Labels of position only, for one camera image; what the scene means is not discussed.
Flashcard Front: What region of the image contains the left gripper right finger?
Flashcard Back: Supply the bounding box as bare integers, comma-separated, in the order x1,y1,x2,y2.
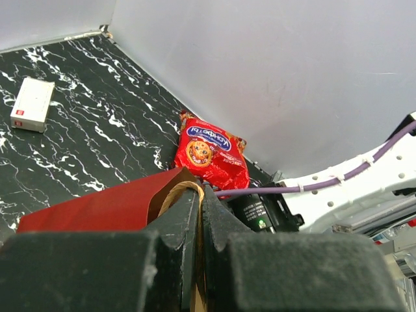
203,187,405,311

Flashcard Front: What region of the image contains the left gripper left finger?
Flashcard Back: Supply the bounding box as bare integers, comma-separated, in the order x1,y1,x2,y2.
1,189,199,311

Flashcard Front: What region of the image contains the red paper bag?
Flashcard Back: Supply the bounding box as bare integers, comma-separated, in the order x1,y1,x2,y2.
16,167,205,312

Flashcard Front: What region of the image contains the red cookie snack bag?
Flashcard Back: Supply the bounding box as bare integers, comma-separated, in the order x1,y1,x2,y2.
174,110,250,190

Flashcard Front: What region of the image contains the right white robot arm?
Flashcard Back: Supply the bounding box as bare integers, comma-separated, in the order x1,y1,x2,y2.
218,113,415,233

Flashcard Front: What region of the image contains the small white cardboard box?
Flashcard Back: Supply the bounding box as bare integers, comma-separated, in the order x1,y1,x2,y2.
10,77,55,133

